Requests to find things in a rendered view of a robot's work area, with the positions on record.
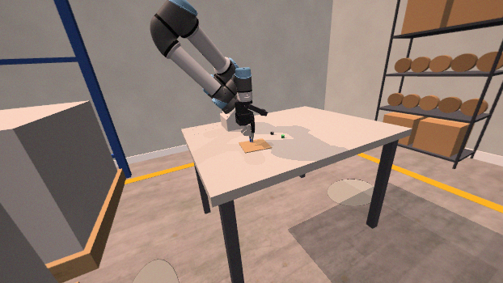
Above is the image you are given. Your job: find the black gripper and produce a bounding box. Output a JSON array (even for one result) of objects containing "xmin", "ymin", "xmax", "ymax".
[{"xmin": 235, "ymin": 101, "xmax": 255, "ymax": 142}]

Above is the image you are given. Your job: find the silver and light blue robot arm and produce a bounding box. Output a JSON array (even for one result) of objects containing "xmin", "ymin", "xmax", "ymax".
[{"xmin": 150, "ymin": 0, "xmax": 252, "ymax": 114}]

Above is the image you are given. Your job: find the orange flat mat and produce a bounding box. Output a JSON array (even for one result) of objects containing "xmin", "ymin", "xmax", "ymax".
[{"xmin": 239, "ymin": 138, "xmax": 272, "ymax": 153}]

